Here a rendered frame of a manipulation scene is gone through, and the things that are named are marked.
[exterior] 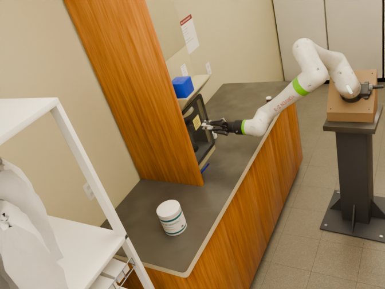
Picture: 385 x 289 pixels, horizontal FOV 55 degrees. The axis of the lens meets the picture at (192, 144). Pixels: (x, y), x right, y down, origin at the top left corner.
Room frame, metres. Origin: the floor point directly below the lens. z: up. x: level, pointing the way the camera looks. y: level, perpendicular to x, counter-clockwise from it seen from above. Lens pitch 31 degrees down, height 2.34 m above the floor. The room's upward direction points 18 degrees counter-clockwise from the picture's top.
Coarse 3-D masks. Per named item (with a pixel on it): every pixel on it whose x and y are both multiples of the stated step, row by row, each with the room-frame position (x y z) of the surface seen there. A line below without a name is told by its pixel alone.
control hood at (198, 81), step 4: (196, 76) 2.18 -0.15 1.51; (200, 76) 2.16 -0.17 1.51; (204, 76) 2.14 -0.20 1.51; (208, 76) 2.12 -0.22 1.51; (192, 80) 2.13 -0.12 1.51; (196, 80) 2.12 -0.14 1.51; (200, 80) 2.10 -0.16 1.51; (204, 80) 2.08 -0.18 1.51; (196, 84) 2.05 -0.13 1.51; (200, 84) 2.04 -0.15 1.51; (204, 84) 2.12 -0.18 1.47; (196, 88) 2.00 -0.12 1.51; (192, 92) 1.96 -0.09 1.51; (196, 92) 2.01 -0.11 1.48; (188, 96) 1.92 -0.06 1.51; (180, 100) 1.92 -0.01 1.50; (184, 100) 1.90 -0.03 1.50; (188, 100) 1.94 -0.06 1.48; (180, 104) 1.92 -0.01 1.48; (184, 104) 1.91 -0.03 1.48; (180, 108) 1.93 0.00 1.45
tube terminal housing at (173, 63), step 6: (186, 48) 2.21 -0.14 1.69; (174, 54) 2.10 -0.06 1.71; (180, 54) 2.14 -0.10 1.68; (186, 54) 2.19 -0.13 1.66; (168, 60) 2.04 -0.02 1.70; (174, 60) 2.08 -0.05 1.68; (180, 60) 2.13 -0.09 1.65; (186, 60) 2.18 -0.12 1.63; (168, 66) 2.03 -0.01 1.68; (174, 66) 2.07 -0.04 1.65; (180, 66) 2.12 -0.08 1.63; (186, 66) 2.16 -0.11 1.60; (168, 72) 2.01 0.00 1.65; (174, 72) 2.05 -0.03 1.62; (180, 72) 2.10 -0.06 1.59; (192, 72) 2.20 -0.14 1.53; (174, 78) 2.04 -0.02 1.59; (210, 150) 2.16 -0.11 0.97; (204, 162) 2.07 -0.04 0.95
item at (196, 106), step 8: (200, 96) 2.18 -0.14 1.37; (192, 104) 2.10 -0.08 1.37; (200, 104) 2.16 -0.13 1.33; (184, 112) 2.02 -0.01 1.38; (192, 112) 2.08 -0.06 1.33; (200, 112) 2.14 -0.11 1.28; (184, 120) 2.00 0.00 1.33; (200, 120) 2.12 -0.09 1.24; (192, 128) 2.04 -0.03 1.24; (200, 128) 2.10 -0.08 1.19; (192, 136) 2.02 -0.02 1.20; (200, 136) 2.08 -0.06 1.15; (208, 136) 2.15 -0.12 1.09; (192, 144) 2.00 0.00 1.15; (200, 144) 2.06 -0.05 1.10; (208, 144) 2.13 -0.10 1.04; (200, 152) 2.04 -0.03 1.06; (208, 152) 2.11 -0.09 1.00; (200, 160) 2.02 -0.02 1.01
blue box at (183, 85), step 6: (180, 78) 1.99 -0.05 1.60; (186, 78) 1.97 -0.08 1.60; (174, 84) 1.94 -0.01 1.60; (180, 84) 1.91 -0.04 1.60; (186, 84) 1.93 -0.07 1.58; (192, 84) 1.98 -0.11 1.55; (174, 90) 1.94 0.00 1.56; (180, 90) 1.92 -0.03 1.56; (186, 90) 1.92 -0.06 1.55; (192, 90) 1.97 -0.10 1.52; (180, 96) 1.92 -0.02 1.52; (186, 96) 1.91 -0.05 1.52
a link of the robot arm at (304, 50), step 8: (304, 40) 1.88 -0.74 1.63; (296, 48) 1.88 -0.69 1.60; (304, 48) 1.85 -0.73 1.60; (312, 48) 1.84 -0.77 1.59; (320, 48) 1.93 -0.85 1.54; (296, 56) 1.87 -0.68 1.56; (304, 56) 1.82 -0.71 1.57; (312, 56) 1.80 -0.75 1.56; (320, 56) 1.91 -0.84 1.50; (328, 56) 1.96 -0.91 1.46; (336, 56) 2.02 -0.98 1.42; (344, 56) 2.07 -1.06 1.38; (328, 64) 1.99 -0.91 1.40; (336, 64) 2.01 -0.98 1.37; (344, 64) 2.02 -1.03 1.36; (328, 72) 2.07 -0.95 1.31
